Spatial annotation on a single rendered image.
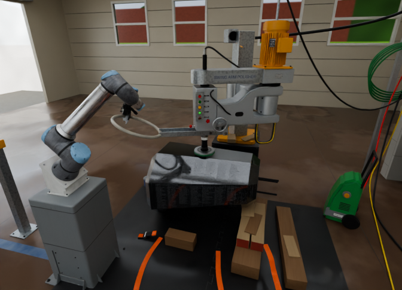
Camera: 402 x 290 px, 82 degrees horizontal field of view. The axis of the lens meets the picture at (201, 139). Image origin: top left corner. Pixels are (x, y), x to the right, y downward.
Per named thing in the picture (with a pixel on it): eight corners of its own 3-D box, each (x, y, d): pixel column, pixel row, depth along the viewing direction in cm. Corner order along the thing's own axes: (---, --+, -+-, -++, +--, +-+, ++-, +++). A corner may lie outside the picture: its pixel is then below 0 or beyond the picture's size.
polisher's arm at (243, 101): (269, 126, 259) (274, 81, 241) (279, 133, 238) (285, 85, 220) (204, 130, 247) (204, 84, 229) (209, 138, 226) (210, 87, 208)
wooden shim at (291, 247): (282, 235, 232) (282, 234, 232) (292, 237, 231) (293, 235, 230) (288, 257, 209) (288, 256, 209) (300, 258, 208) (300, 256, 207)
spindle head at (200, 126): (226, 125, 251) (227, 83, 234) (232, 132, 230) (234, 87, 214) (192, 127, 245) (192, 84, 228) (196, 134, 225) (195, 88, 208)
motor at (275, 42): (278, 66, 239) (283, 23, 224) (294, 69, 211) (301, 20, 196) (252, 66, 235) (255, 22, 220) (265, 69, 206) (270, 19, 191)
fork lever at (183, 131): (224, 129, 250) (224, 125, 248) (229, 136, 233) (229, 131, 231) (159, 131, 238) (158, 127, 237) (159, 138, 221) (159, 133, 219)
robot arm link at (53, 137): (53, 158, 164) (125, 83, 153) (33, 140, 162) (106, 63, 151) (66, 152, 179) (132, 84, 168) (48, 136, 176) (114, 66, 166)
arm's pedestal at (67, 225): (94, 296, 189) (73, 213, 157) (45, 283, 200) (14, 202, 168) (127, 249, 234) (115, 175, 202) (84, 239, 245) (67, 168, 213)
